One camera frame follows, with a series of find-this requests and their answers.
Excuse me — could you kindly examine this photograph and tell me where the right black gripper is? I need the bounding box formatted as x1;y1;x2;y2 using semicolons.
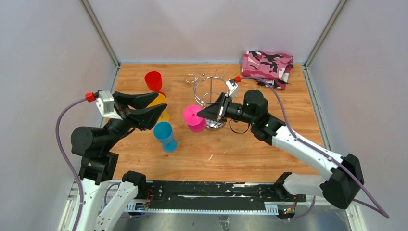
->
197;93;256;125

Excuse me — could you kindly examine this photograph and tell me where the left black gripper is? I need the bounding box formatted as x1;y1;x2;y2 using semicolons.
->
102;90;167;150

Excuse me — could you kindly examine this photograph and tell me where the yellow plastic wine glass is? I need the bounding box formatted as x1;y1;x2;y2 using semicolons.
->
148;93;171;123

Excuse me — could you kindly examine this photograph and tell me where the pink plastic wine glass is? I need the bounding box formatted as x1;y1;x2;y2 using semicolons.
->
182;104;206;133

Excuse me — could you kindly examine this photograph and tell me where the chrome wine glass rack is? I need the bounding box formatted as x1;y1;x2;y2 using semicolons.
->
186;69;230;131

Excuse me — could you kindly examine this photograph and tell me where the blue plastic wine glass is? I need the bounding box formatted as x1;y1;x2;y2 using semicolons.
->
153;122;178;153

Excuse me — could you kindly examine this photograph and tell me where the red plastic wine glass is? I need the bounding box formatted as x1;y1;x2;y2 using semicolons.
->
144;71;166;96

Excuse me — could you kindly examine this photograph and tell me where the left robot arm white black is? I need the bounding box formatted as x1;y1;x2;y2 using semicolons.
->
68;90;167;231

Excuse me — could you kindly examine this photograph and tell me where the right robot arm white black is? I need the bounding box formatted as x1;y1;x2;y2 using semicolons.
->
197;90;364;209

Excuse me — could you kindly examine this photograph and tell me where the pink camouflage cloth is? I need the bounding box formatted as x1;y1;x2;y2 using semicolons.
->
241;51;294;90

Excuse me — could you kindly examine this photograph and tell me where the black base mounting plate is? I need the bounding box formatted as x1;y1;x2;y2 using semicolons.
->
134;180;306;213

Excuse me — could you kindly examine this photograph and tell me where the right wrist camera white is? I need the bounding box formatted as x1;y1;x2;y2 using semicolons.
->
226;79;239;99

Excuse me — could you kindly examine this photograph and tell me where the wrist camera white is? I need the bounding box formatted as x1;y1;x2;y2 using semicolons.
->
226;79;239;99
96;91;118;118

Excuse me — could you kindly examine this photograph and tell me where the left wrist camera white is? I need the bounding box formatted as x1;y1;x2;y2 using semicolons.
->
96;91;118;118

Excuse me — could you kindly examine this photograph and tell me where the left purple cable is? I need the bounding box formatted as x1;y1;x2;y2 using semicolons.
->
55;91;98;231

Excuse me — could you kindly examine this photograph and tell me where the purple cable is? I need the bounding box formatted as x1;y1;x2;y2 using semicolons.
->
234;76;390;222
55;91;98;231

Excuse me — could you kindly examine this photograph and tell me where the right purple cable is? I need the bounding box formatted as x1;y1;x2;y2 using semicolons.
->
234;76;390;222

